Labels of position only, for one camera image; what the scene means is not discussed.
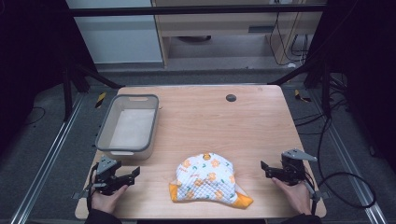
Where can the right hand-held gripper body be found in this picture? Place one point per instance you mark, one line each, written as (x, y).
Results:
(292, 169)

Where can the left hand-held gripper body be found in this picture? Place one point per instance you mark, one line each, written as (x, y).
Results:
(107, 177)

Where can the person's left hand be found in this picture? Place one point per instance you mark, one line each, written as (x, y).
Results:
(107, 200)

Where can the person's right hand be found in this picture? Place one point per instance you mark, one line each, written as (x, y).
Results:
(294, 196)

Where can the white basket with grey rim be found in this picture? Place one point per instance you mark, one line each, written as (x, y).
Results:
(130, 127)

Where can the quilted white orange flowered cloth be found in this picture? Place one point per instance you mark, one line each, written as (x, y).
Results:
(207, 180)

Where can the black yellow striped tape marker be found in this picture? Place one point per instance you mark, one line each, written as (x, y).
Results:
(100, 100)
(301, 97)

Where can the black round table grommet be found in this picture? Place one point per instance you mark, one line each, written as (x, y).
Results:
(231, 98)

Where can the white cabinet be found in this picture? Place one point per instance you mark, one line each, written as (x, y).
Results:
(121, 40)

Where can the light wooden desk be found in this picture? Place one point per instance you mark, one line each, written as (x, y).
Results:
(218, 25)

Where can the aluminium floor rail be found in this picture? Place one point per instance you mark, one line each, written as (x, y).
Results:
(348, 161)
(46, 158)

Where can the black metal frame stand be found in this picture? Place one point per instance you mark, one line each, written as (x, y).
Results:
(325, 90)
(67, 90)

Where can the black horizontal frame bar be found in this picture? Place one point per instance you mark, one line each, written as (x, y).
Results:
(193, 10)

